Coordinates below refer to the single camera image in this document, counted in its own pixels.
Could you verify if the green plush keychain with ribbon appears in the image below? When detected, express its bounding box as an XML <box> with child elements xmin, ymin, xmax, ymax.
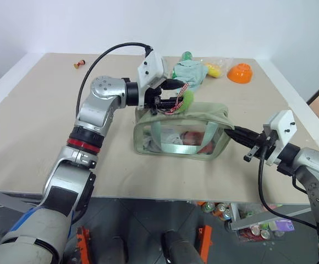
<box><xmin>166</xmin><ymin>82</ymin><xmax>196</xmax><ymax>115</ymax></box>

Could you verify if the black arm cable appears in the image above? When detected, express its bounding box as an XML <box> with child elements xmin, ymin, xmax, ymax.
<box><xmin>75</xmin><ymin>42</ymin><xmax>153</xmax><ymax>116</ymax></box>
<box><xmin>257</xmin><ymin>142</ymin><xmax>319</xmax><ymax>229</ymax></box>

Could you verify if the orange plastic bowl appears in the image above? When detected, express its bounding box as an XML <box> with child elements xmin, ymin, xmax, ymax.
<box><xmin>227</xmin><ymin>63</ymin><xmax>254</xmax><ymax>84</ymax></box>

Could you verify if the dark rounded shape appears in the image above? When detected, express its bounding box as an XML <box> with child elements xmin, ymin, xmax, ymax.
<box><xmin>161</xmin><ymin>229</ymin><xmax>205</xmax><ymax>264</ymax></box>

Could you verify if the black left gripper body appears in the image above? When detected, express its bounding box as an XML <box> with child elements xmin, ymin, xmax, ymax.
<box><xmin>144</xmin><ymin>85</ymin><xmax>177</xmax><ymax>116</ymax></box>

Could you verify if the yellow toy fruit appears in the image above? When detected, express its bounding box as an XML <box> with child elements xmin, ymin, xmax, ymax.
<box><xmin>203</xmin><ymin>62</ymin><xmax>222</xmax><ymax>79</ymax></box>

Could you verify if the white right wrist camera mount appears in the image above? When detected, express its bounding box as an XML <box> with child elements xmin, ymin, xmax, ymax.
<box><xmin>263</xmin><ymin>109</ymin><xmax>298</xmax><ymax>166</ymax></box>

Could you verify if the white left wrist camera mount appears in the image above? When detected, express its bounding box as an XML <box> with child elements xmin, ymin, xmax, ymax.
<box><xmin>136</xmin><ymin>50</ymin><xmax>168</xmax><ymax>107</ymax></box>

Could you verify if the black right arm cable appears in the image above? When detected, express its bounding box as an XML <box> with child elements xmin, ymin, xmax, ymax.
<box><xmin>257</xmin><ymin>142</ymin><xmax>319</xmax><ymax>229</ymax></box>

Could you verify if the pale teal cloth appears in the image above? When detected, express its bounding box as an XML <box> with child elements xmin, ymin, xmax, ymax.
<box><xmin>172</xmin><ymin>59</ymin><xmax>210</xmax><ymax>90</ymax></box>

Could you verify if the purple packet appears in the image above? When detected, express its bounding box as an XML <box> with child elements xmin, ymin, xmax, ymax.
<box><xmin>274</xmin><ymin>218</ymin><xmax>295</xmax><ymax>232</ymax></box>

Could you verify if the green pouch with clear window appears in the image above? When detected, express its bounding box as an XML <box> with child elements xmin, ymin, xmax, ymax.
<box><xmin>133</xmin><ymin>101</ymin><xmax>235</xmax><ymax>161</ymax></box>

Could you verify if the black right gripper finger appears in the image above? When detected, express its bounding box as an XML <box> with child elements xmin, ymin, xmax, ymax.
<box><xmin>232</xmin><ymin>125</ymin><xmax>260</xmax><ymax>138</ymax></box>
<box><xmin>224</xmin><ymin>128</ymin><xmax>259</xmax><ymax>149</ymax></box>

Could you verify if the orange black stand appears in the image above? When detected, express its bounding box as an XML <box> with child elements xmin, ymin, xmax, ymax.
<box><xmin>196</xmin><ymin>224</ymin><xmax>213</xmax><ymax>264</ymax></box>
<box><xmin>75</xmin><ymin>225</ymin><xmax>92</xmax><ymax>264</ymax></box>

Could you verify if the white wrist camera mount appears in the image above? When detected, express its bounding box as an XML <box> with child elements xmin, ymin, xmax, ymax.
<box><xmin>136</xmin><ymin>50</ymin><xmax>168</xmax><ymax>107</ymax></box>
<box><xmin>263</xmin><ymin>109</ymin><xmax>298</xmax><ymax>166</ymax></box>

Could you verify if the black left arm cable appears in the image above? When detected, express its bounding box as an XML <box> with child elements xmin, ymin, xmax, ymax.
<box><xmin>75</xmin><ymin>42</ymin><xmax>153</xmax><ymax>116</ymax></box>

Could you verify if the clear plastic bag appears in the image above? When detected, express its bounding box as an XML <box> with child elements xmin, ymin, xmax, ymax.
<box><xmin>200</xmin><ymin>57</ymin><xmax>235</xmax><ymax>80</ymax></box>

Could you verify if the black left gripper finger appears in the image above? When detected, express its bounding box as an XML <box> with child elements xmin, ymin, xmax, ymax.
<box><xmin>160</xmin><ymin>99</ymin><xmax>184</xmax><ymax>109</ymax></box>
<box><xmin>161</xmin><ymin>78</ymin><xmax>187</xmax><ymax>91</ymax></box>

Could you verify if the orange drink can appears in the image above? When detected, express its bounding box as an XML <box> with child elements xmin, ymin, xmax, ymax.
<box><xmin>213</xmin><ymin>202</ymin><xmax>232</xmax><ymax>221</ymax></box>

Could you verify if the green drink can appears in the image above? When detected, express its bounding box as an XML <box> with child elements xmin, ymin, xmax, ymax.
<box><xmin>202</xmin><ymin>201</ymin><xmax>217</xmax><ymax>214</ymax></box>

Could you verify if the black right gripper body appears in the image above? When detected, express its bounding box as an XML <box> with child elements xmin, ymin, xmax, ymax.
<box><xmin>243</xmin><ymin>131</ymin><xmax>277</xmax><ymax>163</ymax></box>

